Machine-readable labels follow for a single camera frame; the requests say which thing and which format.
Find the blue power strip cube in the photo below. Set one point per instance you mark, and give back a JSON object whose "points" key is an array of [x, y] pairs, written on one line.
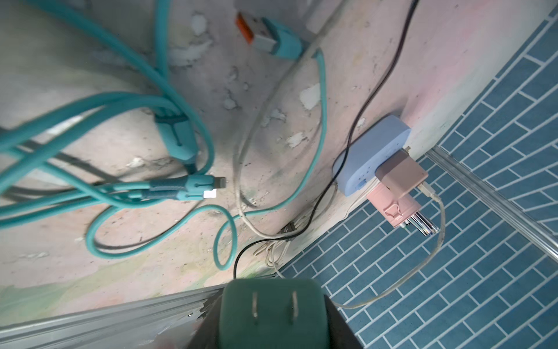
{"points": [[357, 166]]}

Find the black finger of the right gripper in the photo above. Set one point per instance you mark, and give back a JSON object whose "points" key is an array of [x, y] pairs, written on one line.
{"points": [[340, 334]]}

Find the green plug adapter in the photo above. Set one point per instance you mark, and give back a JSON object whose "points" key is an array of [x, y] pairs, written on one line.
{"points": [[273, 313]]}

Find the pink plug adapter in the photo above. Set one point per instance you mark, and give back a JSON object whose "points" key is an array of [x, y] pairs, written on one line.
{"points": [[400, 174]]}

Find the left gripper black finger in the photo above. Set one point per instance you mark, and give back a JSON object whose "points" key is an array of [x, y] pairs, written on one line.
{"points": [[207, 334]]}

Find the pink pen holder cup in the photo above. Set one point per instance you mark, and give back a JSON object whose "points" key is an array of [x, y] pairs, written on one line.
{"points": [[396, 211]]}

